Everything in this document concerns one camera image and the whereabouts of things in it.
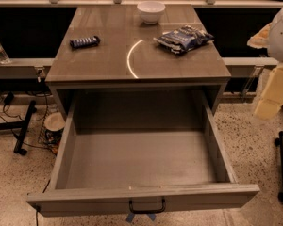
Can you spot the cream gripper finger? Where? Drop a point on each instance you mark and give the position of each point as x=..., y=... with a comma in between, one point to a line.
x=271, y=98
x=261, y=39

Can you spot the blue rxbar blueberry bar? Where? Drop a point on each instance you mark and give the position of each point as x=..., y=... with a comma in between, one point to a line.
x=85, y=42

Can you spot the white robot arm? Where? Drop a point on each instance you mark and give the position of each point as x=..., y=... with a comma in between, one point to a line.
x=271, y=38

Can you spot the open grey top drawer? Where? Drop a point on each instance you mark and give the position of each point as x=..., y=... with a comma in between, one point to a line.
x=143, y=146

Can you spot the blue chip bag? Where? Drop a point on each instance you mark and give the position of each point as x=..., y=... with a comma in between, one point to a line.
x=184, y=39

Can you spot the white ceramic bowl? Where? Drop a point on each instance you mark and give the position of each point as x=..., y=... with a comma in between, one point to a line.
x=151, y=11

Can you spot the paper cup on floor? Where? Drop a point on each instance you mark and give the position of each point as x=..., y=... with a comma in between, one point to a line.
x=54, y=125

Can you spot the black stand leg left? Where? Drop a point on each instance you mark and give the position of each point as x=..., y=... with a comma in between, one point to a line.
x=22, y=126

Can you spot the metal rail bracket right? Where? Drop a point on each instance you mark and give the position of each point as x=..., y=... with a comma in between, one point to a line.
x=249, y=88

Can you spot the black drawer handle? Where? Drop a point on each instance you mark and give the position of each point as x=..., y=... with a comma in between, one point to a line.
x=147, y=207

